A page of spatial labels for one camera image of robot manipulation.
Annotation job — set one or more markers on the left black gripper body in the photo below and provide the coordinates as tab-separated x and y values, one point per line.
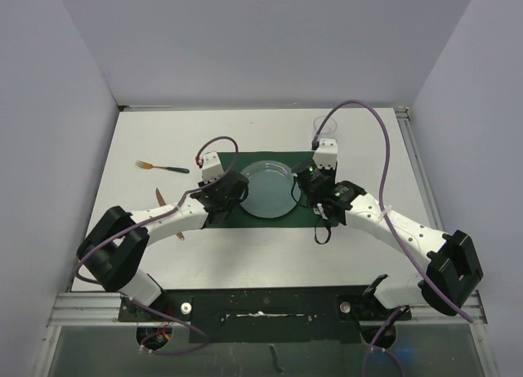
230	210

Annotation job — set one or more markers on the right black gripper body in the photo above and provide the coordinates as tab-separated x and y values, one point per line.
332	172

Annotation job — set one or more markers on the clear plastic cup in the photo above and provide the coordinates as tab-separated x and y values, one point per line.
324	128

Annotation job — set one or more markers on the teal round plate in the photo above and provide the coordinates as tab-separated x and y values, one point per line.
272	192

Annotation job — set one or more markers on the dark green placemat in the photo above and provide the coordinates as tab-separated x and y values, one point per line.
299	217

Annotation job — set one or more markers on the copper knife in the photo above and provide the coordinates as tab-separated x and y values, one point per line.
161	202

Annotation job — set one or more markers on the gold fork green handle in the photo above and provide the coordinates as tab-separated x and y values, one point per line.
148	166

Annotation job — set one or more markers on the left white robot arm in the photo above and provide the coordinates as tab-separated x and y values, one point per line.
113	250

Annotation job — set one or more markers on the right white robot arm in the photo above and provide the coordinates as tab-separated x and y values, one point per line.
447	267

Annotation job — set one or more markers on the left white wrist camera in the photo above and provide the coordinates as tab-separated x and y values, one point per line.
211	167

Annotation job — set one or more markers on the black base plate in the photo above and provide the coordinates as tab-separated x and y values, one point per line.
264	315

